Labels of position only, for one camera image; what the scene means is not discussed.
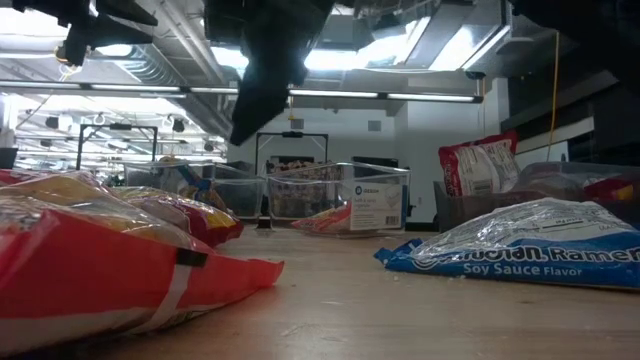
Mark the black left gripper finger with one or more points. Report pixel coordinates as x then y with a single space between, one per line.
120 36
122 15

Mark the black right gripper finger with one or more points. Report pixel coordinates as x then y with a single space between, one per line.
260 100
300 70

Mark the blue Maruchan noodle pack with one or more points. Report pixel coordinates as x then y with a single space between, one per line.
525 260
197 187

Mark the orange Maruchan noodle pack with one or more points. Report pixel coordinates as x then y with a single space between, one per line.
20 177
325 222
100 290

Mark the red Maruchan noodle pack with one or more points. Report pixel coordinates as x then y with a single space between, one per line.
615 190
200 225
480 165

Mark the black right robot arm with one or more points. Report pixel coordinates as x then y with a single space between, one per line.
600 30

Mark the long linear ceiling light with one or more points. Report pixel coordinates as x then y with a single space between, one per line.
330 93

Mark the plain clear plastic bin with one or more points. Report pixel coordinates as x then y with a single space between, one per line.
240 200

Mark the black chair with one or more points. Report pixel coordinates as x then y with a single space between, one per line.
7 157

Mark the clear bin with white label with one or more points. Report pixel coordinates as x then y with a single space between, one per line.
375 205

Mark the smoked grey plastic bin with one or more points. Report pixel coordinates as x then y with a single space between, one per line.
470 210

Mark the grey wall vent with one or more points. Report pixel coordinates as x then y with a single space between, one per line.
297 123
374 125

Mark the silver ribbed ventilation duct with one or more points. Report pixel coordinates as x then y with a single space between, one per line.
150 70

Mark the black aluminium table frame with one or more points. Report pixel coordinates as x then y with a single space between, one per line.
420 226

